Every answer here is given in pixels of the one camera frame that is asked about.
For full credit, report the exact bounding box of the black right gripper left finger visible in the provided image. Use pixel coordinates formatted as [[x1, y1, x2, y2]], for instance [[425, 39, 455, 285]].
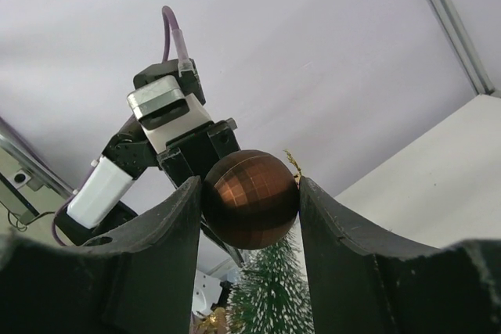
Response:
[[1, 178, 201, 333]]

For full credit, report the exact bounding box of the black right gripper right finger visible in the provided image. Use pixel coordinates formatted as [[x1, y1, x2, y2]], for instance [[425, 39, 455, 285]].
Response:
[[300, 178, 500, 333]]

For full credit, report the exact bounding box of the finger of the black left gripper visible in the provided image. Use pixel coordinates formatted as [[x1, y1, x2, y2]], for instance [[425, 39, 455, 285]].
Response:
[[157, 148, 204, 189], [200, 220, 244, 267]]

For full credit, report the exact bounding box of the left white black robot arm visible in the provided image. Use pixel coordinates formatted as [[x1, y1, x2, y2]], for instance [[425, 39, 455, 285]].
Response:
[[52, 58, 240, 246]]

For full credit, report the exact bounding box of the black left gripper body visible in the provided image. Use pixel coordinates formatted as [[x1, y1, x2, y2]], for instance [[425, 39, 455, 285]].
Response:
[[103, 59, 239, 181]]

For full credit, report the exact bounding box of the dark brown bauble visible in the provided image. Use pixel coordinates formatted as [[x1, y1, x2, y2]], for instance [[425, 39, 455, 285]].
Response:
[[201, 149, 300, 250]]

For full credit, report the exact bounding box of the small green bottlebrush christmas tree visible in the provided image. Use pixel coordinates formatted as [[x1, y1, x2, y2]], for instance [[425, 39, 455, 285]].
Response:
[[226, 232, 315, 334]]

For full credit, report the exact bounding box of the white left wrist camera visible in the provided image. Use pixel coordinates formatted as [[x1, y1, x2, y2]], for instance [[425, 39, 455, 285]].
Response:
[[127, 75, 212, 154]]

